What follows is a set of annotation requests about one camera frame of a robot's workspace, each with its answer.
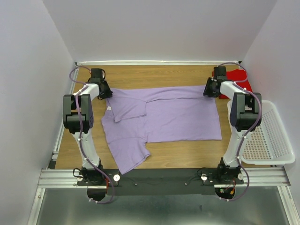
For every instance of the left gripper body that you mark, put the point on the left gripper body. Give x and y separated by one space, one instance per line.
107 91

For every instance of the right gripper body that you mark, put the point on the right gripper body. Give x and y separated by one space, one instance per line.
208 89

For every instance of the purple t-shirt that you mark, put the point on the purple t-shirt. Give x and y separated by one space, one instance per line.
134 118

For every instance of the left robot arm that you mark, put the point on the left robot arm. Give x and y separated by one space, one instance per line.
78 118

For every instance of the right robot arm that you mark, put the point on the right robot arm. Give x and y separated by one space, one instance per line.
245 116

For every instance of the folded red t-shirt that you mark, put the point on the folded red t-shirt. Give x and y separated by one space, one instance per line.
240 77

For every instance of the white plastic basket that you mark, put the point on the white plastic basket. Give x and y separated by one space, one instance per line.
269 143

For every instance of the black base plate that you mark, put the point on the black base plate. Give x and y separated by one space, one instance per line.
206 181

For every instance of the aluminium frame rail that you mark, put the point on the aluminium frame rail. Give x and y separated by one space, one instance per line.
56 178

